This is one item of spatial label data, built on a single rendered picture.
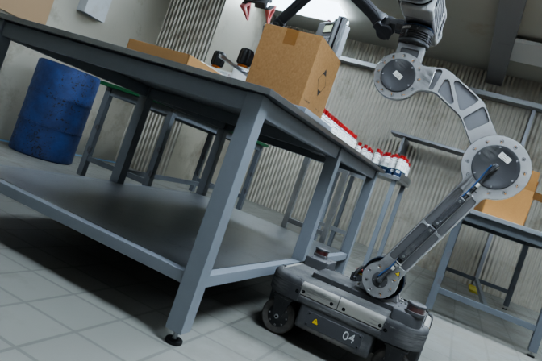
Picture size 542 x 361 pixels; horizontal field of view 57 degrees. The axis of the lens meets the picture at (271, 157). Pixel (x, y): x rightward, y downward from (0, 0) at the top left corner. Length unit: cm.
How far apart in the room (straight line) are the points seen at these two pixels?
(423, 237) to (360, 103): 531
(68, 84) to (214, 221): 332
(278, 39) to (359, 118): 528
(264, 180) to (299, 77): 560
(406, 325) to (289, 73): 99
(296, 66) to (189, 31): 465
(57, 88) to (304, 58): 315
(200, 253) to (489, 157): 111
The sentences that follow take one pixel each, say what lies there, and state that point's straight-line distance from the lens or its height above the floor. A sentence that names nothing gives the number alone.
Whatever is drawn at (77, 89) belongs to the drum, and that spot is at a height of 67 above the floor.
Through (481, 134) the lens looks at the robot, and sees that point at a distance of 207.
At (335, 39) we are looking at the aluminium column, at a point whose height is 137.
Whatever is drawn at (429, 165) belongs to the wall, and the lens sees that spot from 693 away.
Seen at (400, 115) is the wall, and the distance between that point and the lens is 707.
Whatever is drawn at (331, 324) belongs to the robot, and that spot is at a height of 14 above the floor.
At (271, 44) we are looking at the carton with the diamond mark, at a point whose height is 104.
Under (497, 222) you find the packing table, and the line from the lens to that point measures 374.
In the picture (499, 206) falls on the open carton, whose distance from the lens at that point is 375.
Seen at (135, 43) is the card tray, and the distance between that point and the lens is 184.
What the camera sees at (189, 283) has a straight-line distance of 159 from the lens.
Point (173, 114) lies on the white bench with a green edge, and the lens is 383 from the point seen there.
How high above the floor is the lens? 62
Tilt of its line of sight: 1 degrees up
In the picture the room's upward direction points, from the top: 19 degrees clockwise
